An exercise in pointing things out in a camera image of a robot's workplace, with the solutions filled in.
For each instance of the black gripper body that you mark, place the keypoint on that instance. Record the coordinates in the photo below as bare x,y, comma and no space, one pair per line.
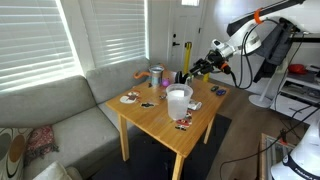
218,61

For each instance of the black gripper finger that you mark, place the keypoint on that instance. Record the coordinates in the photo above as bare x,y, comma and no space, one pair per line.
204,63
200,71

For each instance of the white packet with green print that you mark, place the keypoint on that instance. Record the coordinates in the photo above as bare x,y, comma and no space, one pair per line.
195,105

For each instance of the translucent plastic container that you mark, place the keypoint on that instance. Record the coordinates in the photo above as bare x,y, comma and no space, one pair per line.
178,106

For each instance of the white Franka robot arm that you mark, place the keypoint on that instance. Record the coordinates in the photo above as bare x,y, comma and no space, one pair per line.
246,40

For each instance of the black oval case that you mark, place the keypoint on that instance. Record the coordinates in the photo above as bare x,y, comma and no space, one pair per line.
180,78

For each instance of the small blue object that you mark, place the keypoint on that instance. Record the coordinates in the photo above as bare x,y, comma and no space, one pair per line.
221,92

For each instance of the small purple ball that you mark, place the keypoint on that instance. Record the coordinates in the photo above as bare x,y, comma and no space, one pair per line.
165,82

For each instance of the white entrance door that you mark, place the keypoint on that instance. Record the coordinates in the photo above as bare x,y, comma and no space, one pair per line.
185,23

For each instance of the metal tumbler cup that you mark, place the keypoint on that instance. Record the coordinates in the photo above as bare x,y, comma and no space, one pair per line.
156,78

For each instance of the small metal keys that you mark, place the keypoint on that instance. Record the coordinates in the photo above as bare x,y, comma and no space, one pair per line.
162,96

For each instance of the small snack packet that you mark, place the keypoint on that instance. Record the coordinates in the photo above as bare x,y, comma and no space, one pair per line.
183,123

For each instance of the white stand with round base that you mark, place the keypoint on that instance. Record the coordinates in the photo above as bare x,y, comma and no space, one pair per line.
260,101

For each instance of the orange octopus plush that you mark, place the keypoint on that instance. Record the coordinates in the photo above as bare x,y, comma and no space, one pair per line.
141,74

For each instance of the small black sticker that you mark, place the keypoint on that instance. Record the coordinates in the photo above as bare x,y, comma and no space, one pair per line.
147,104

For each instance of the light wooden table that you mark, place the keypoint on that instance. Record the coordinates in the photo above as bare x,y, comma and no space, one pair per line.
156,123

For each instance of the red object on shelf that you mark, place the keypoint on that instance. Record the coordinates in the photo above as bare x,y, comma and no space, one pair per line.
297,69

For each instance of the white shelf unit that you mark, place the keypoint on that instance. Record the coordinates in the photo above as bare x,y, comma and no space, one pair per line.
286,106

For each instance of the narrow white window blinds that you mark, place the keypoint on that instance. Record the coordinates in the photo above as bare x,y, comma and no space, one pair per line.
116,30

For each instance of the glass sided box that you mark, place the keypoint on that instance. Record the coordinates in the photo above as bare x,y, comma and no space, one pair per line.
266,150

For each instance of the dark floor rug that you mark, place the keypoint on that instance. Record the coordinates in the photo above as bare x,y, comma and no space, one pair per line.
150,163

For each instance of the grey fabric sofa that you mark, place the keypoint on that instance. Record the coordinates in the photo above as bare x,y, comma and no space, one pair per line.
66,100

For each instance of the wide white window blinds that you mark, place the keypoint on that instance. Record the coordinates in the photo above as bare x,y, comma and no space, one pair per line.
33,40

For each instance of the red patterned cloth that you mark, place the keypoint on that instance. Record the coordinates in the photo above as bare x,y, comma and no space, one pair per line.
40,141

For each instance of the plain white cushion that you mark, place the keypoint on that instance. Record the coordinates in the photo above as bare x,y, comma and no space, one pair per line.
55,171

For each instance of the retro patterned cushion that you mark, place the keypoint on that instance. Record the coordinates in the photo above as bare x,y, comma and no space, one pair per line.
11,153

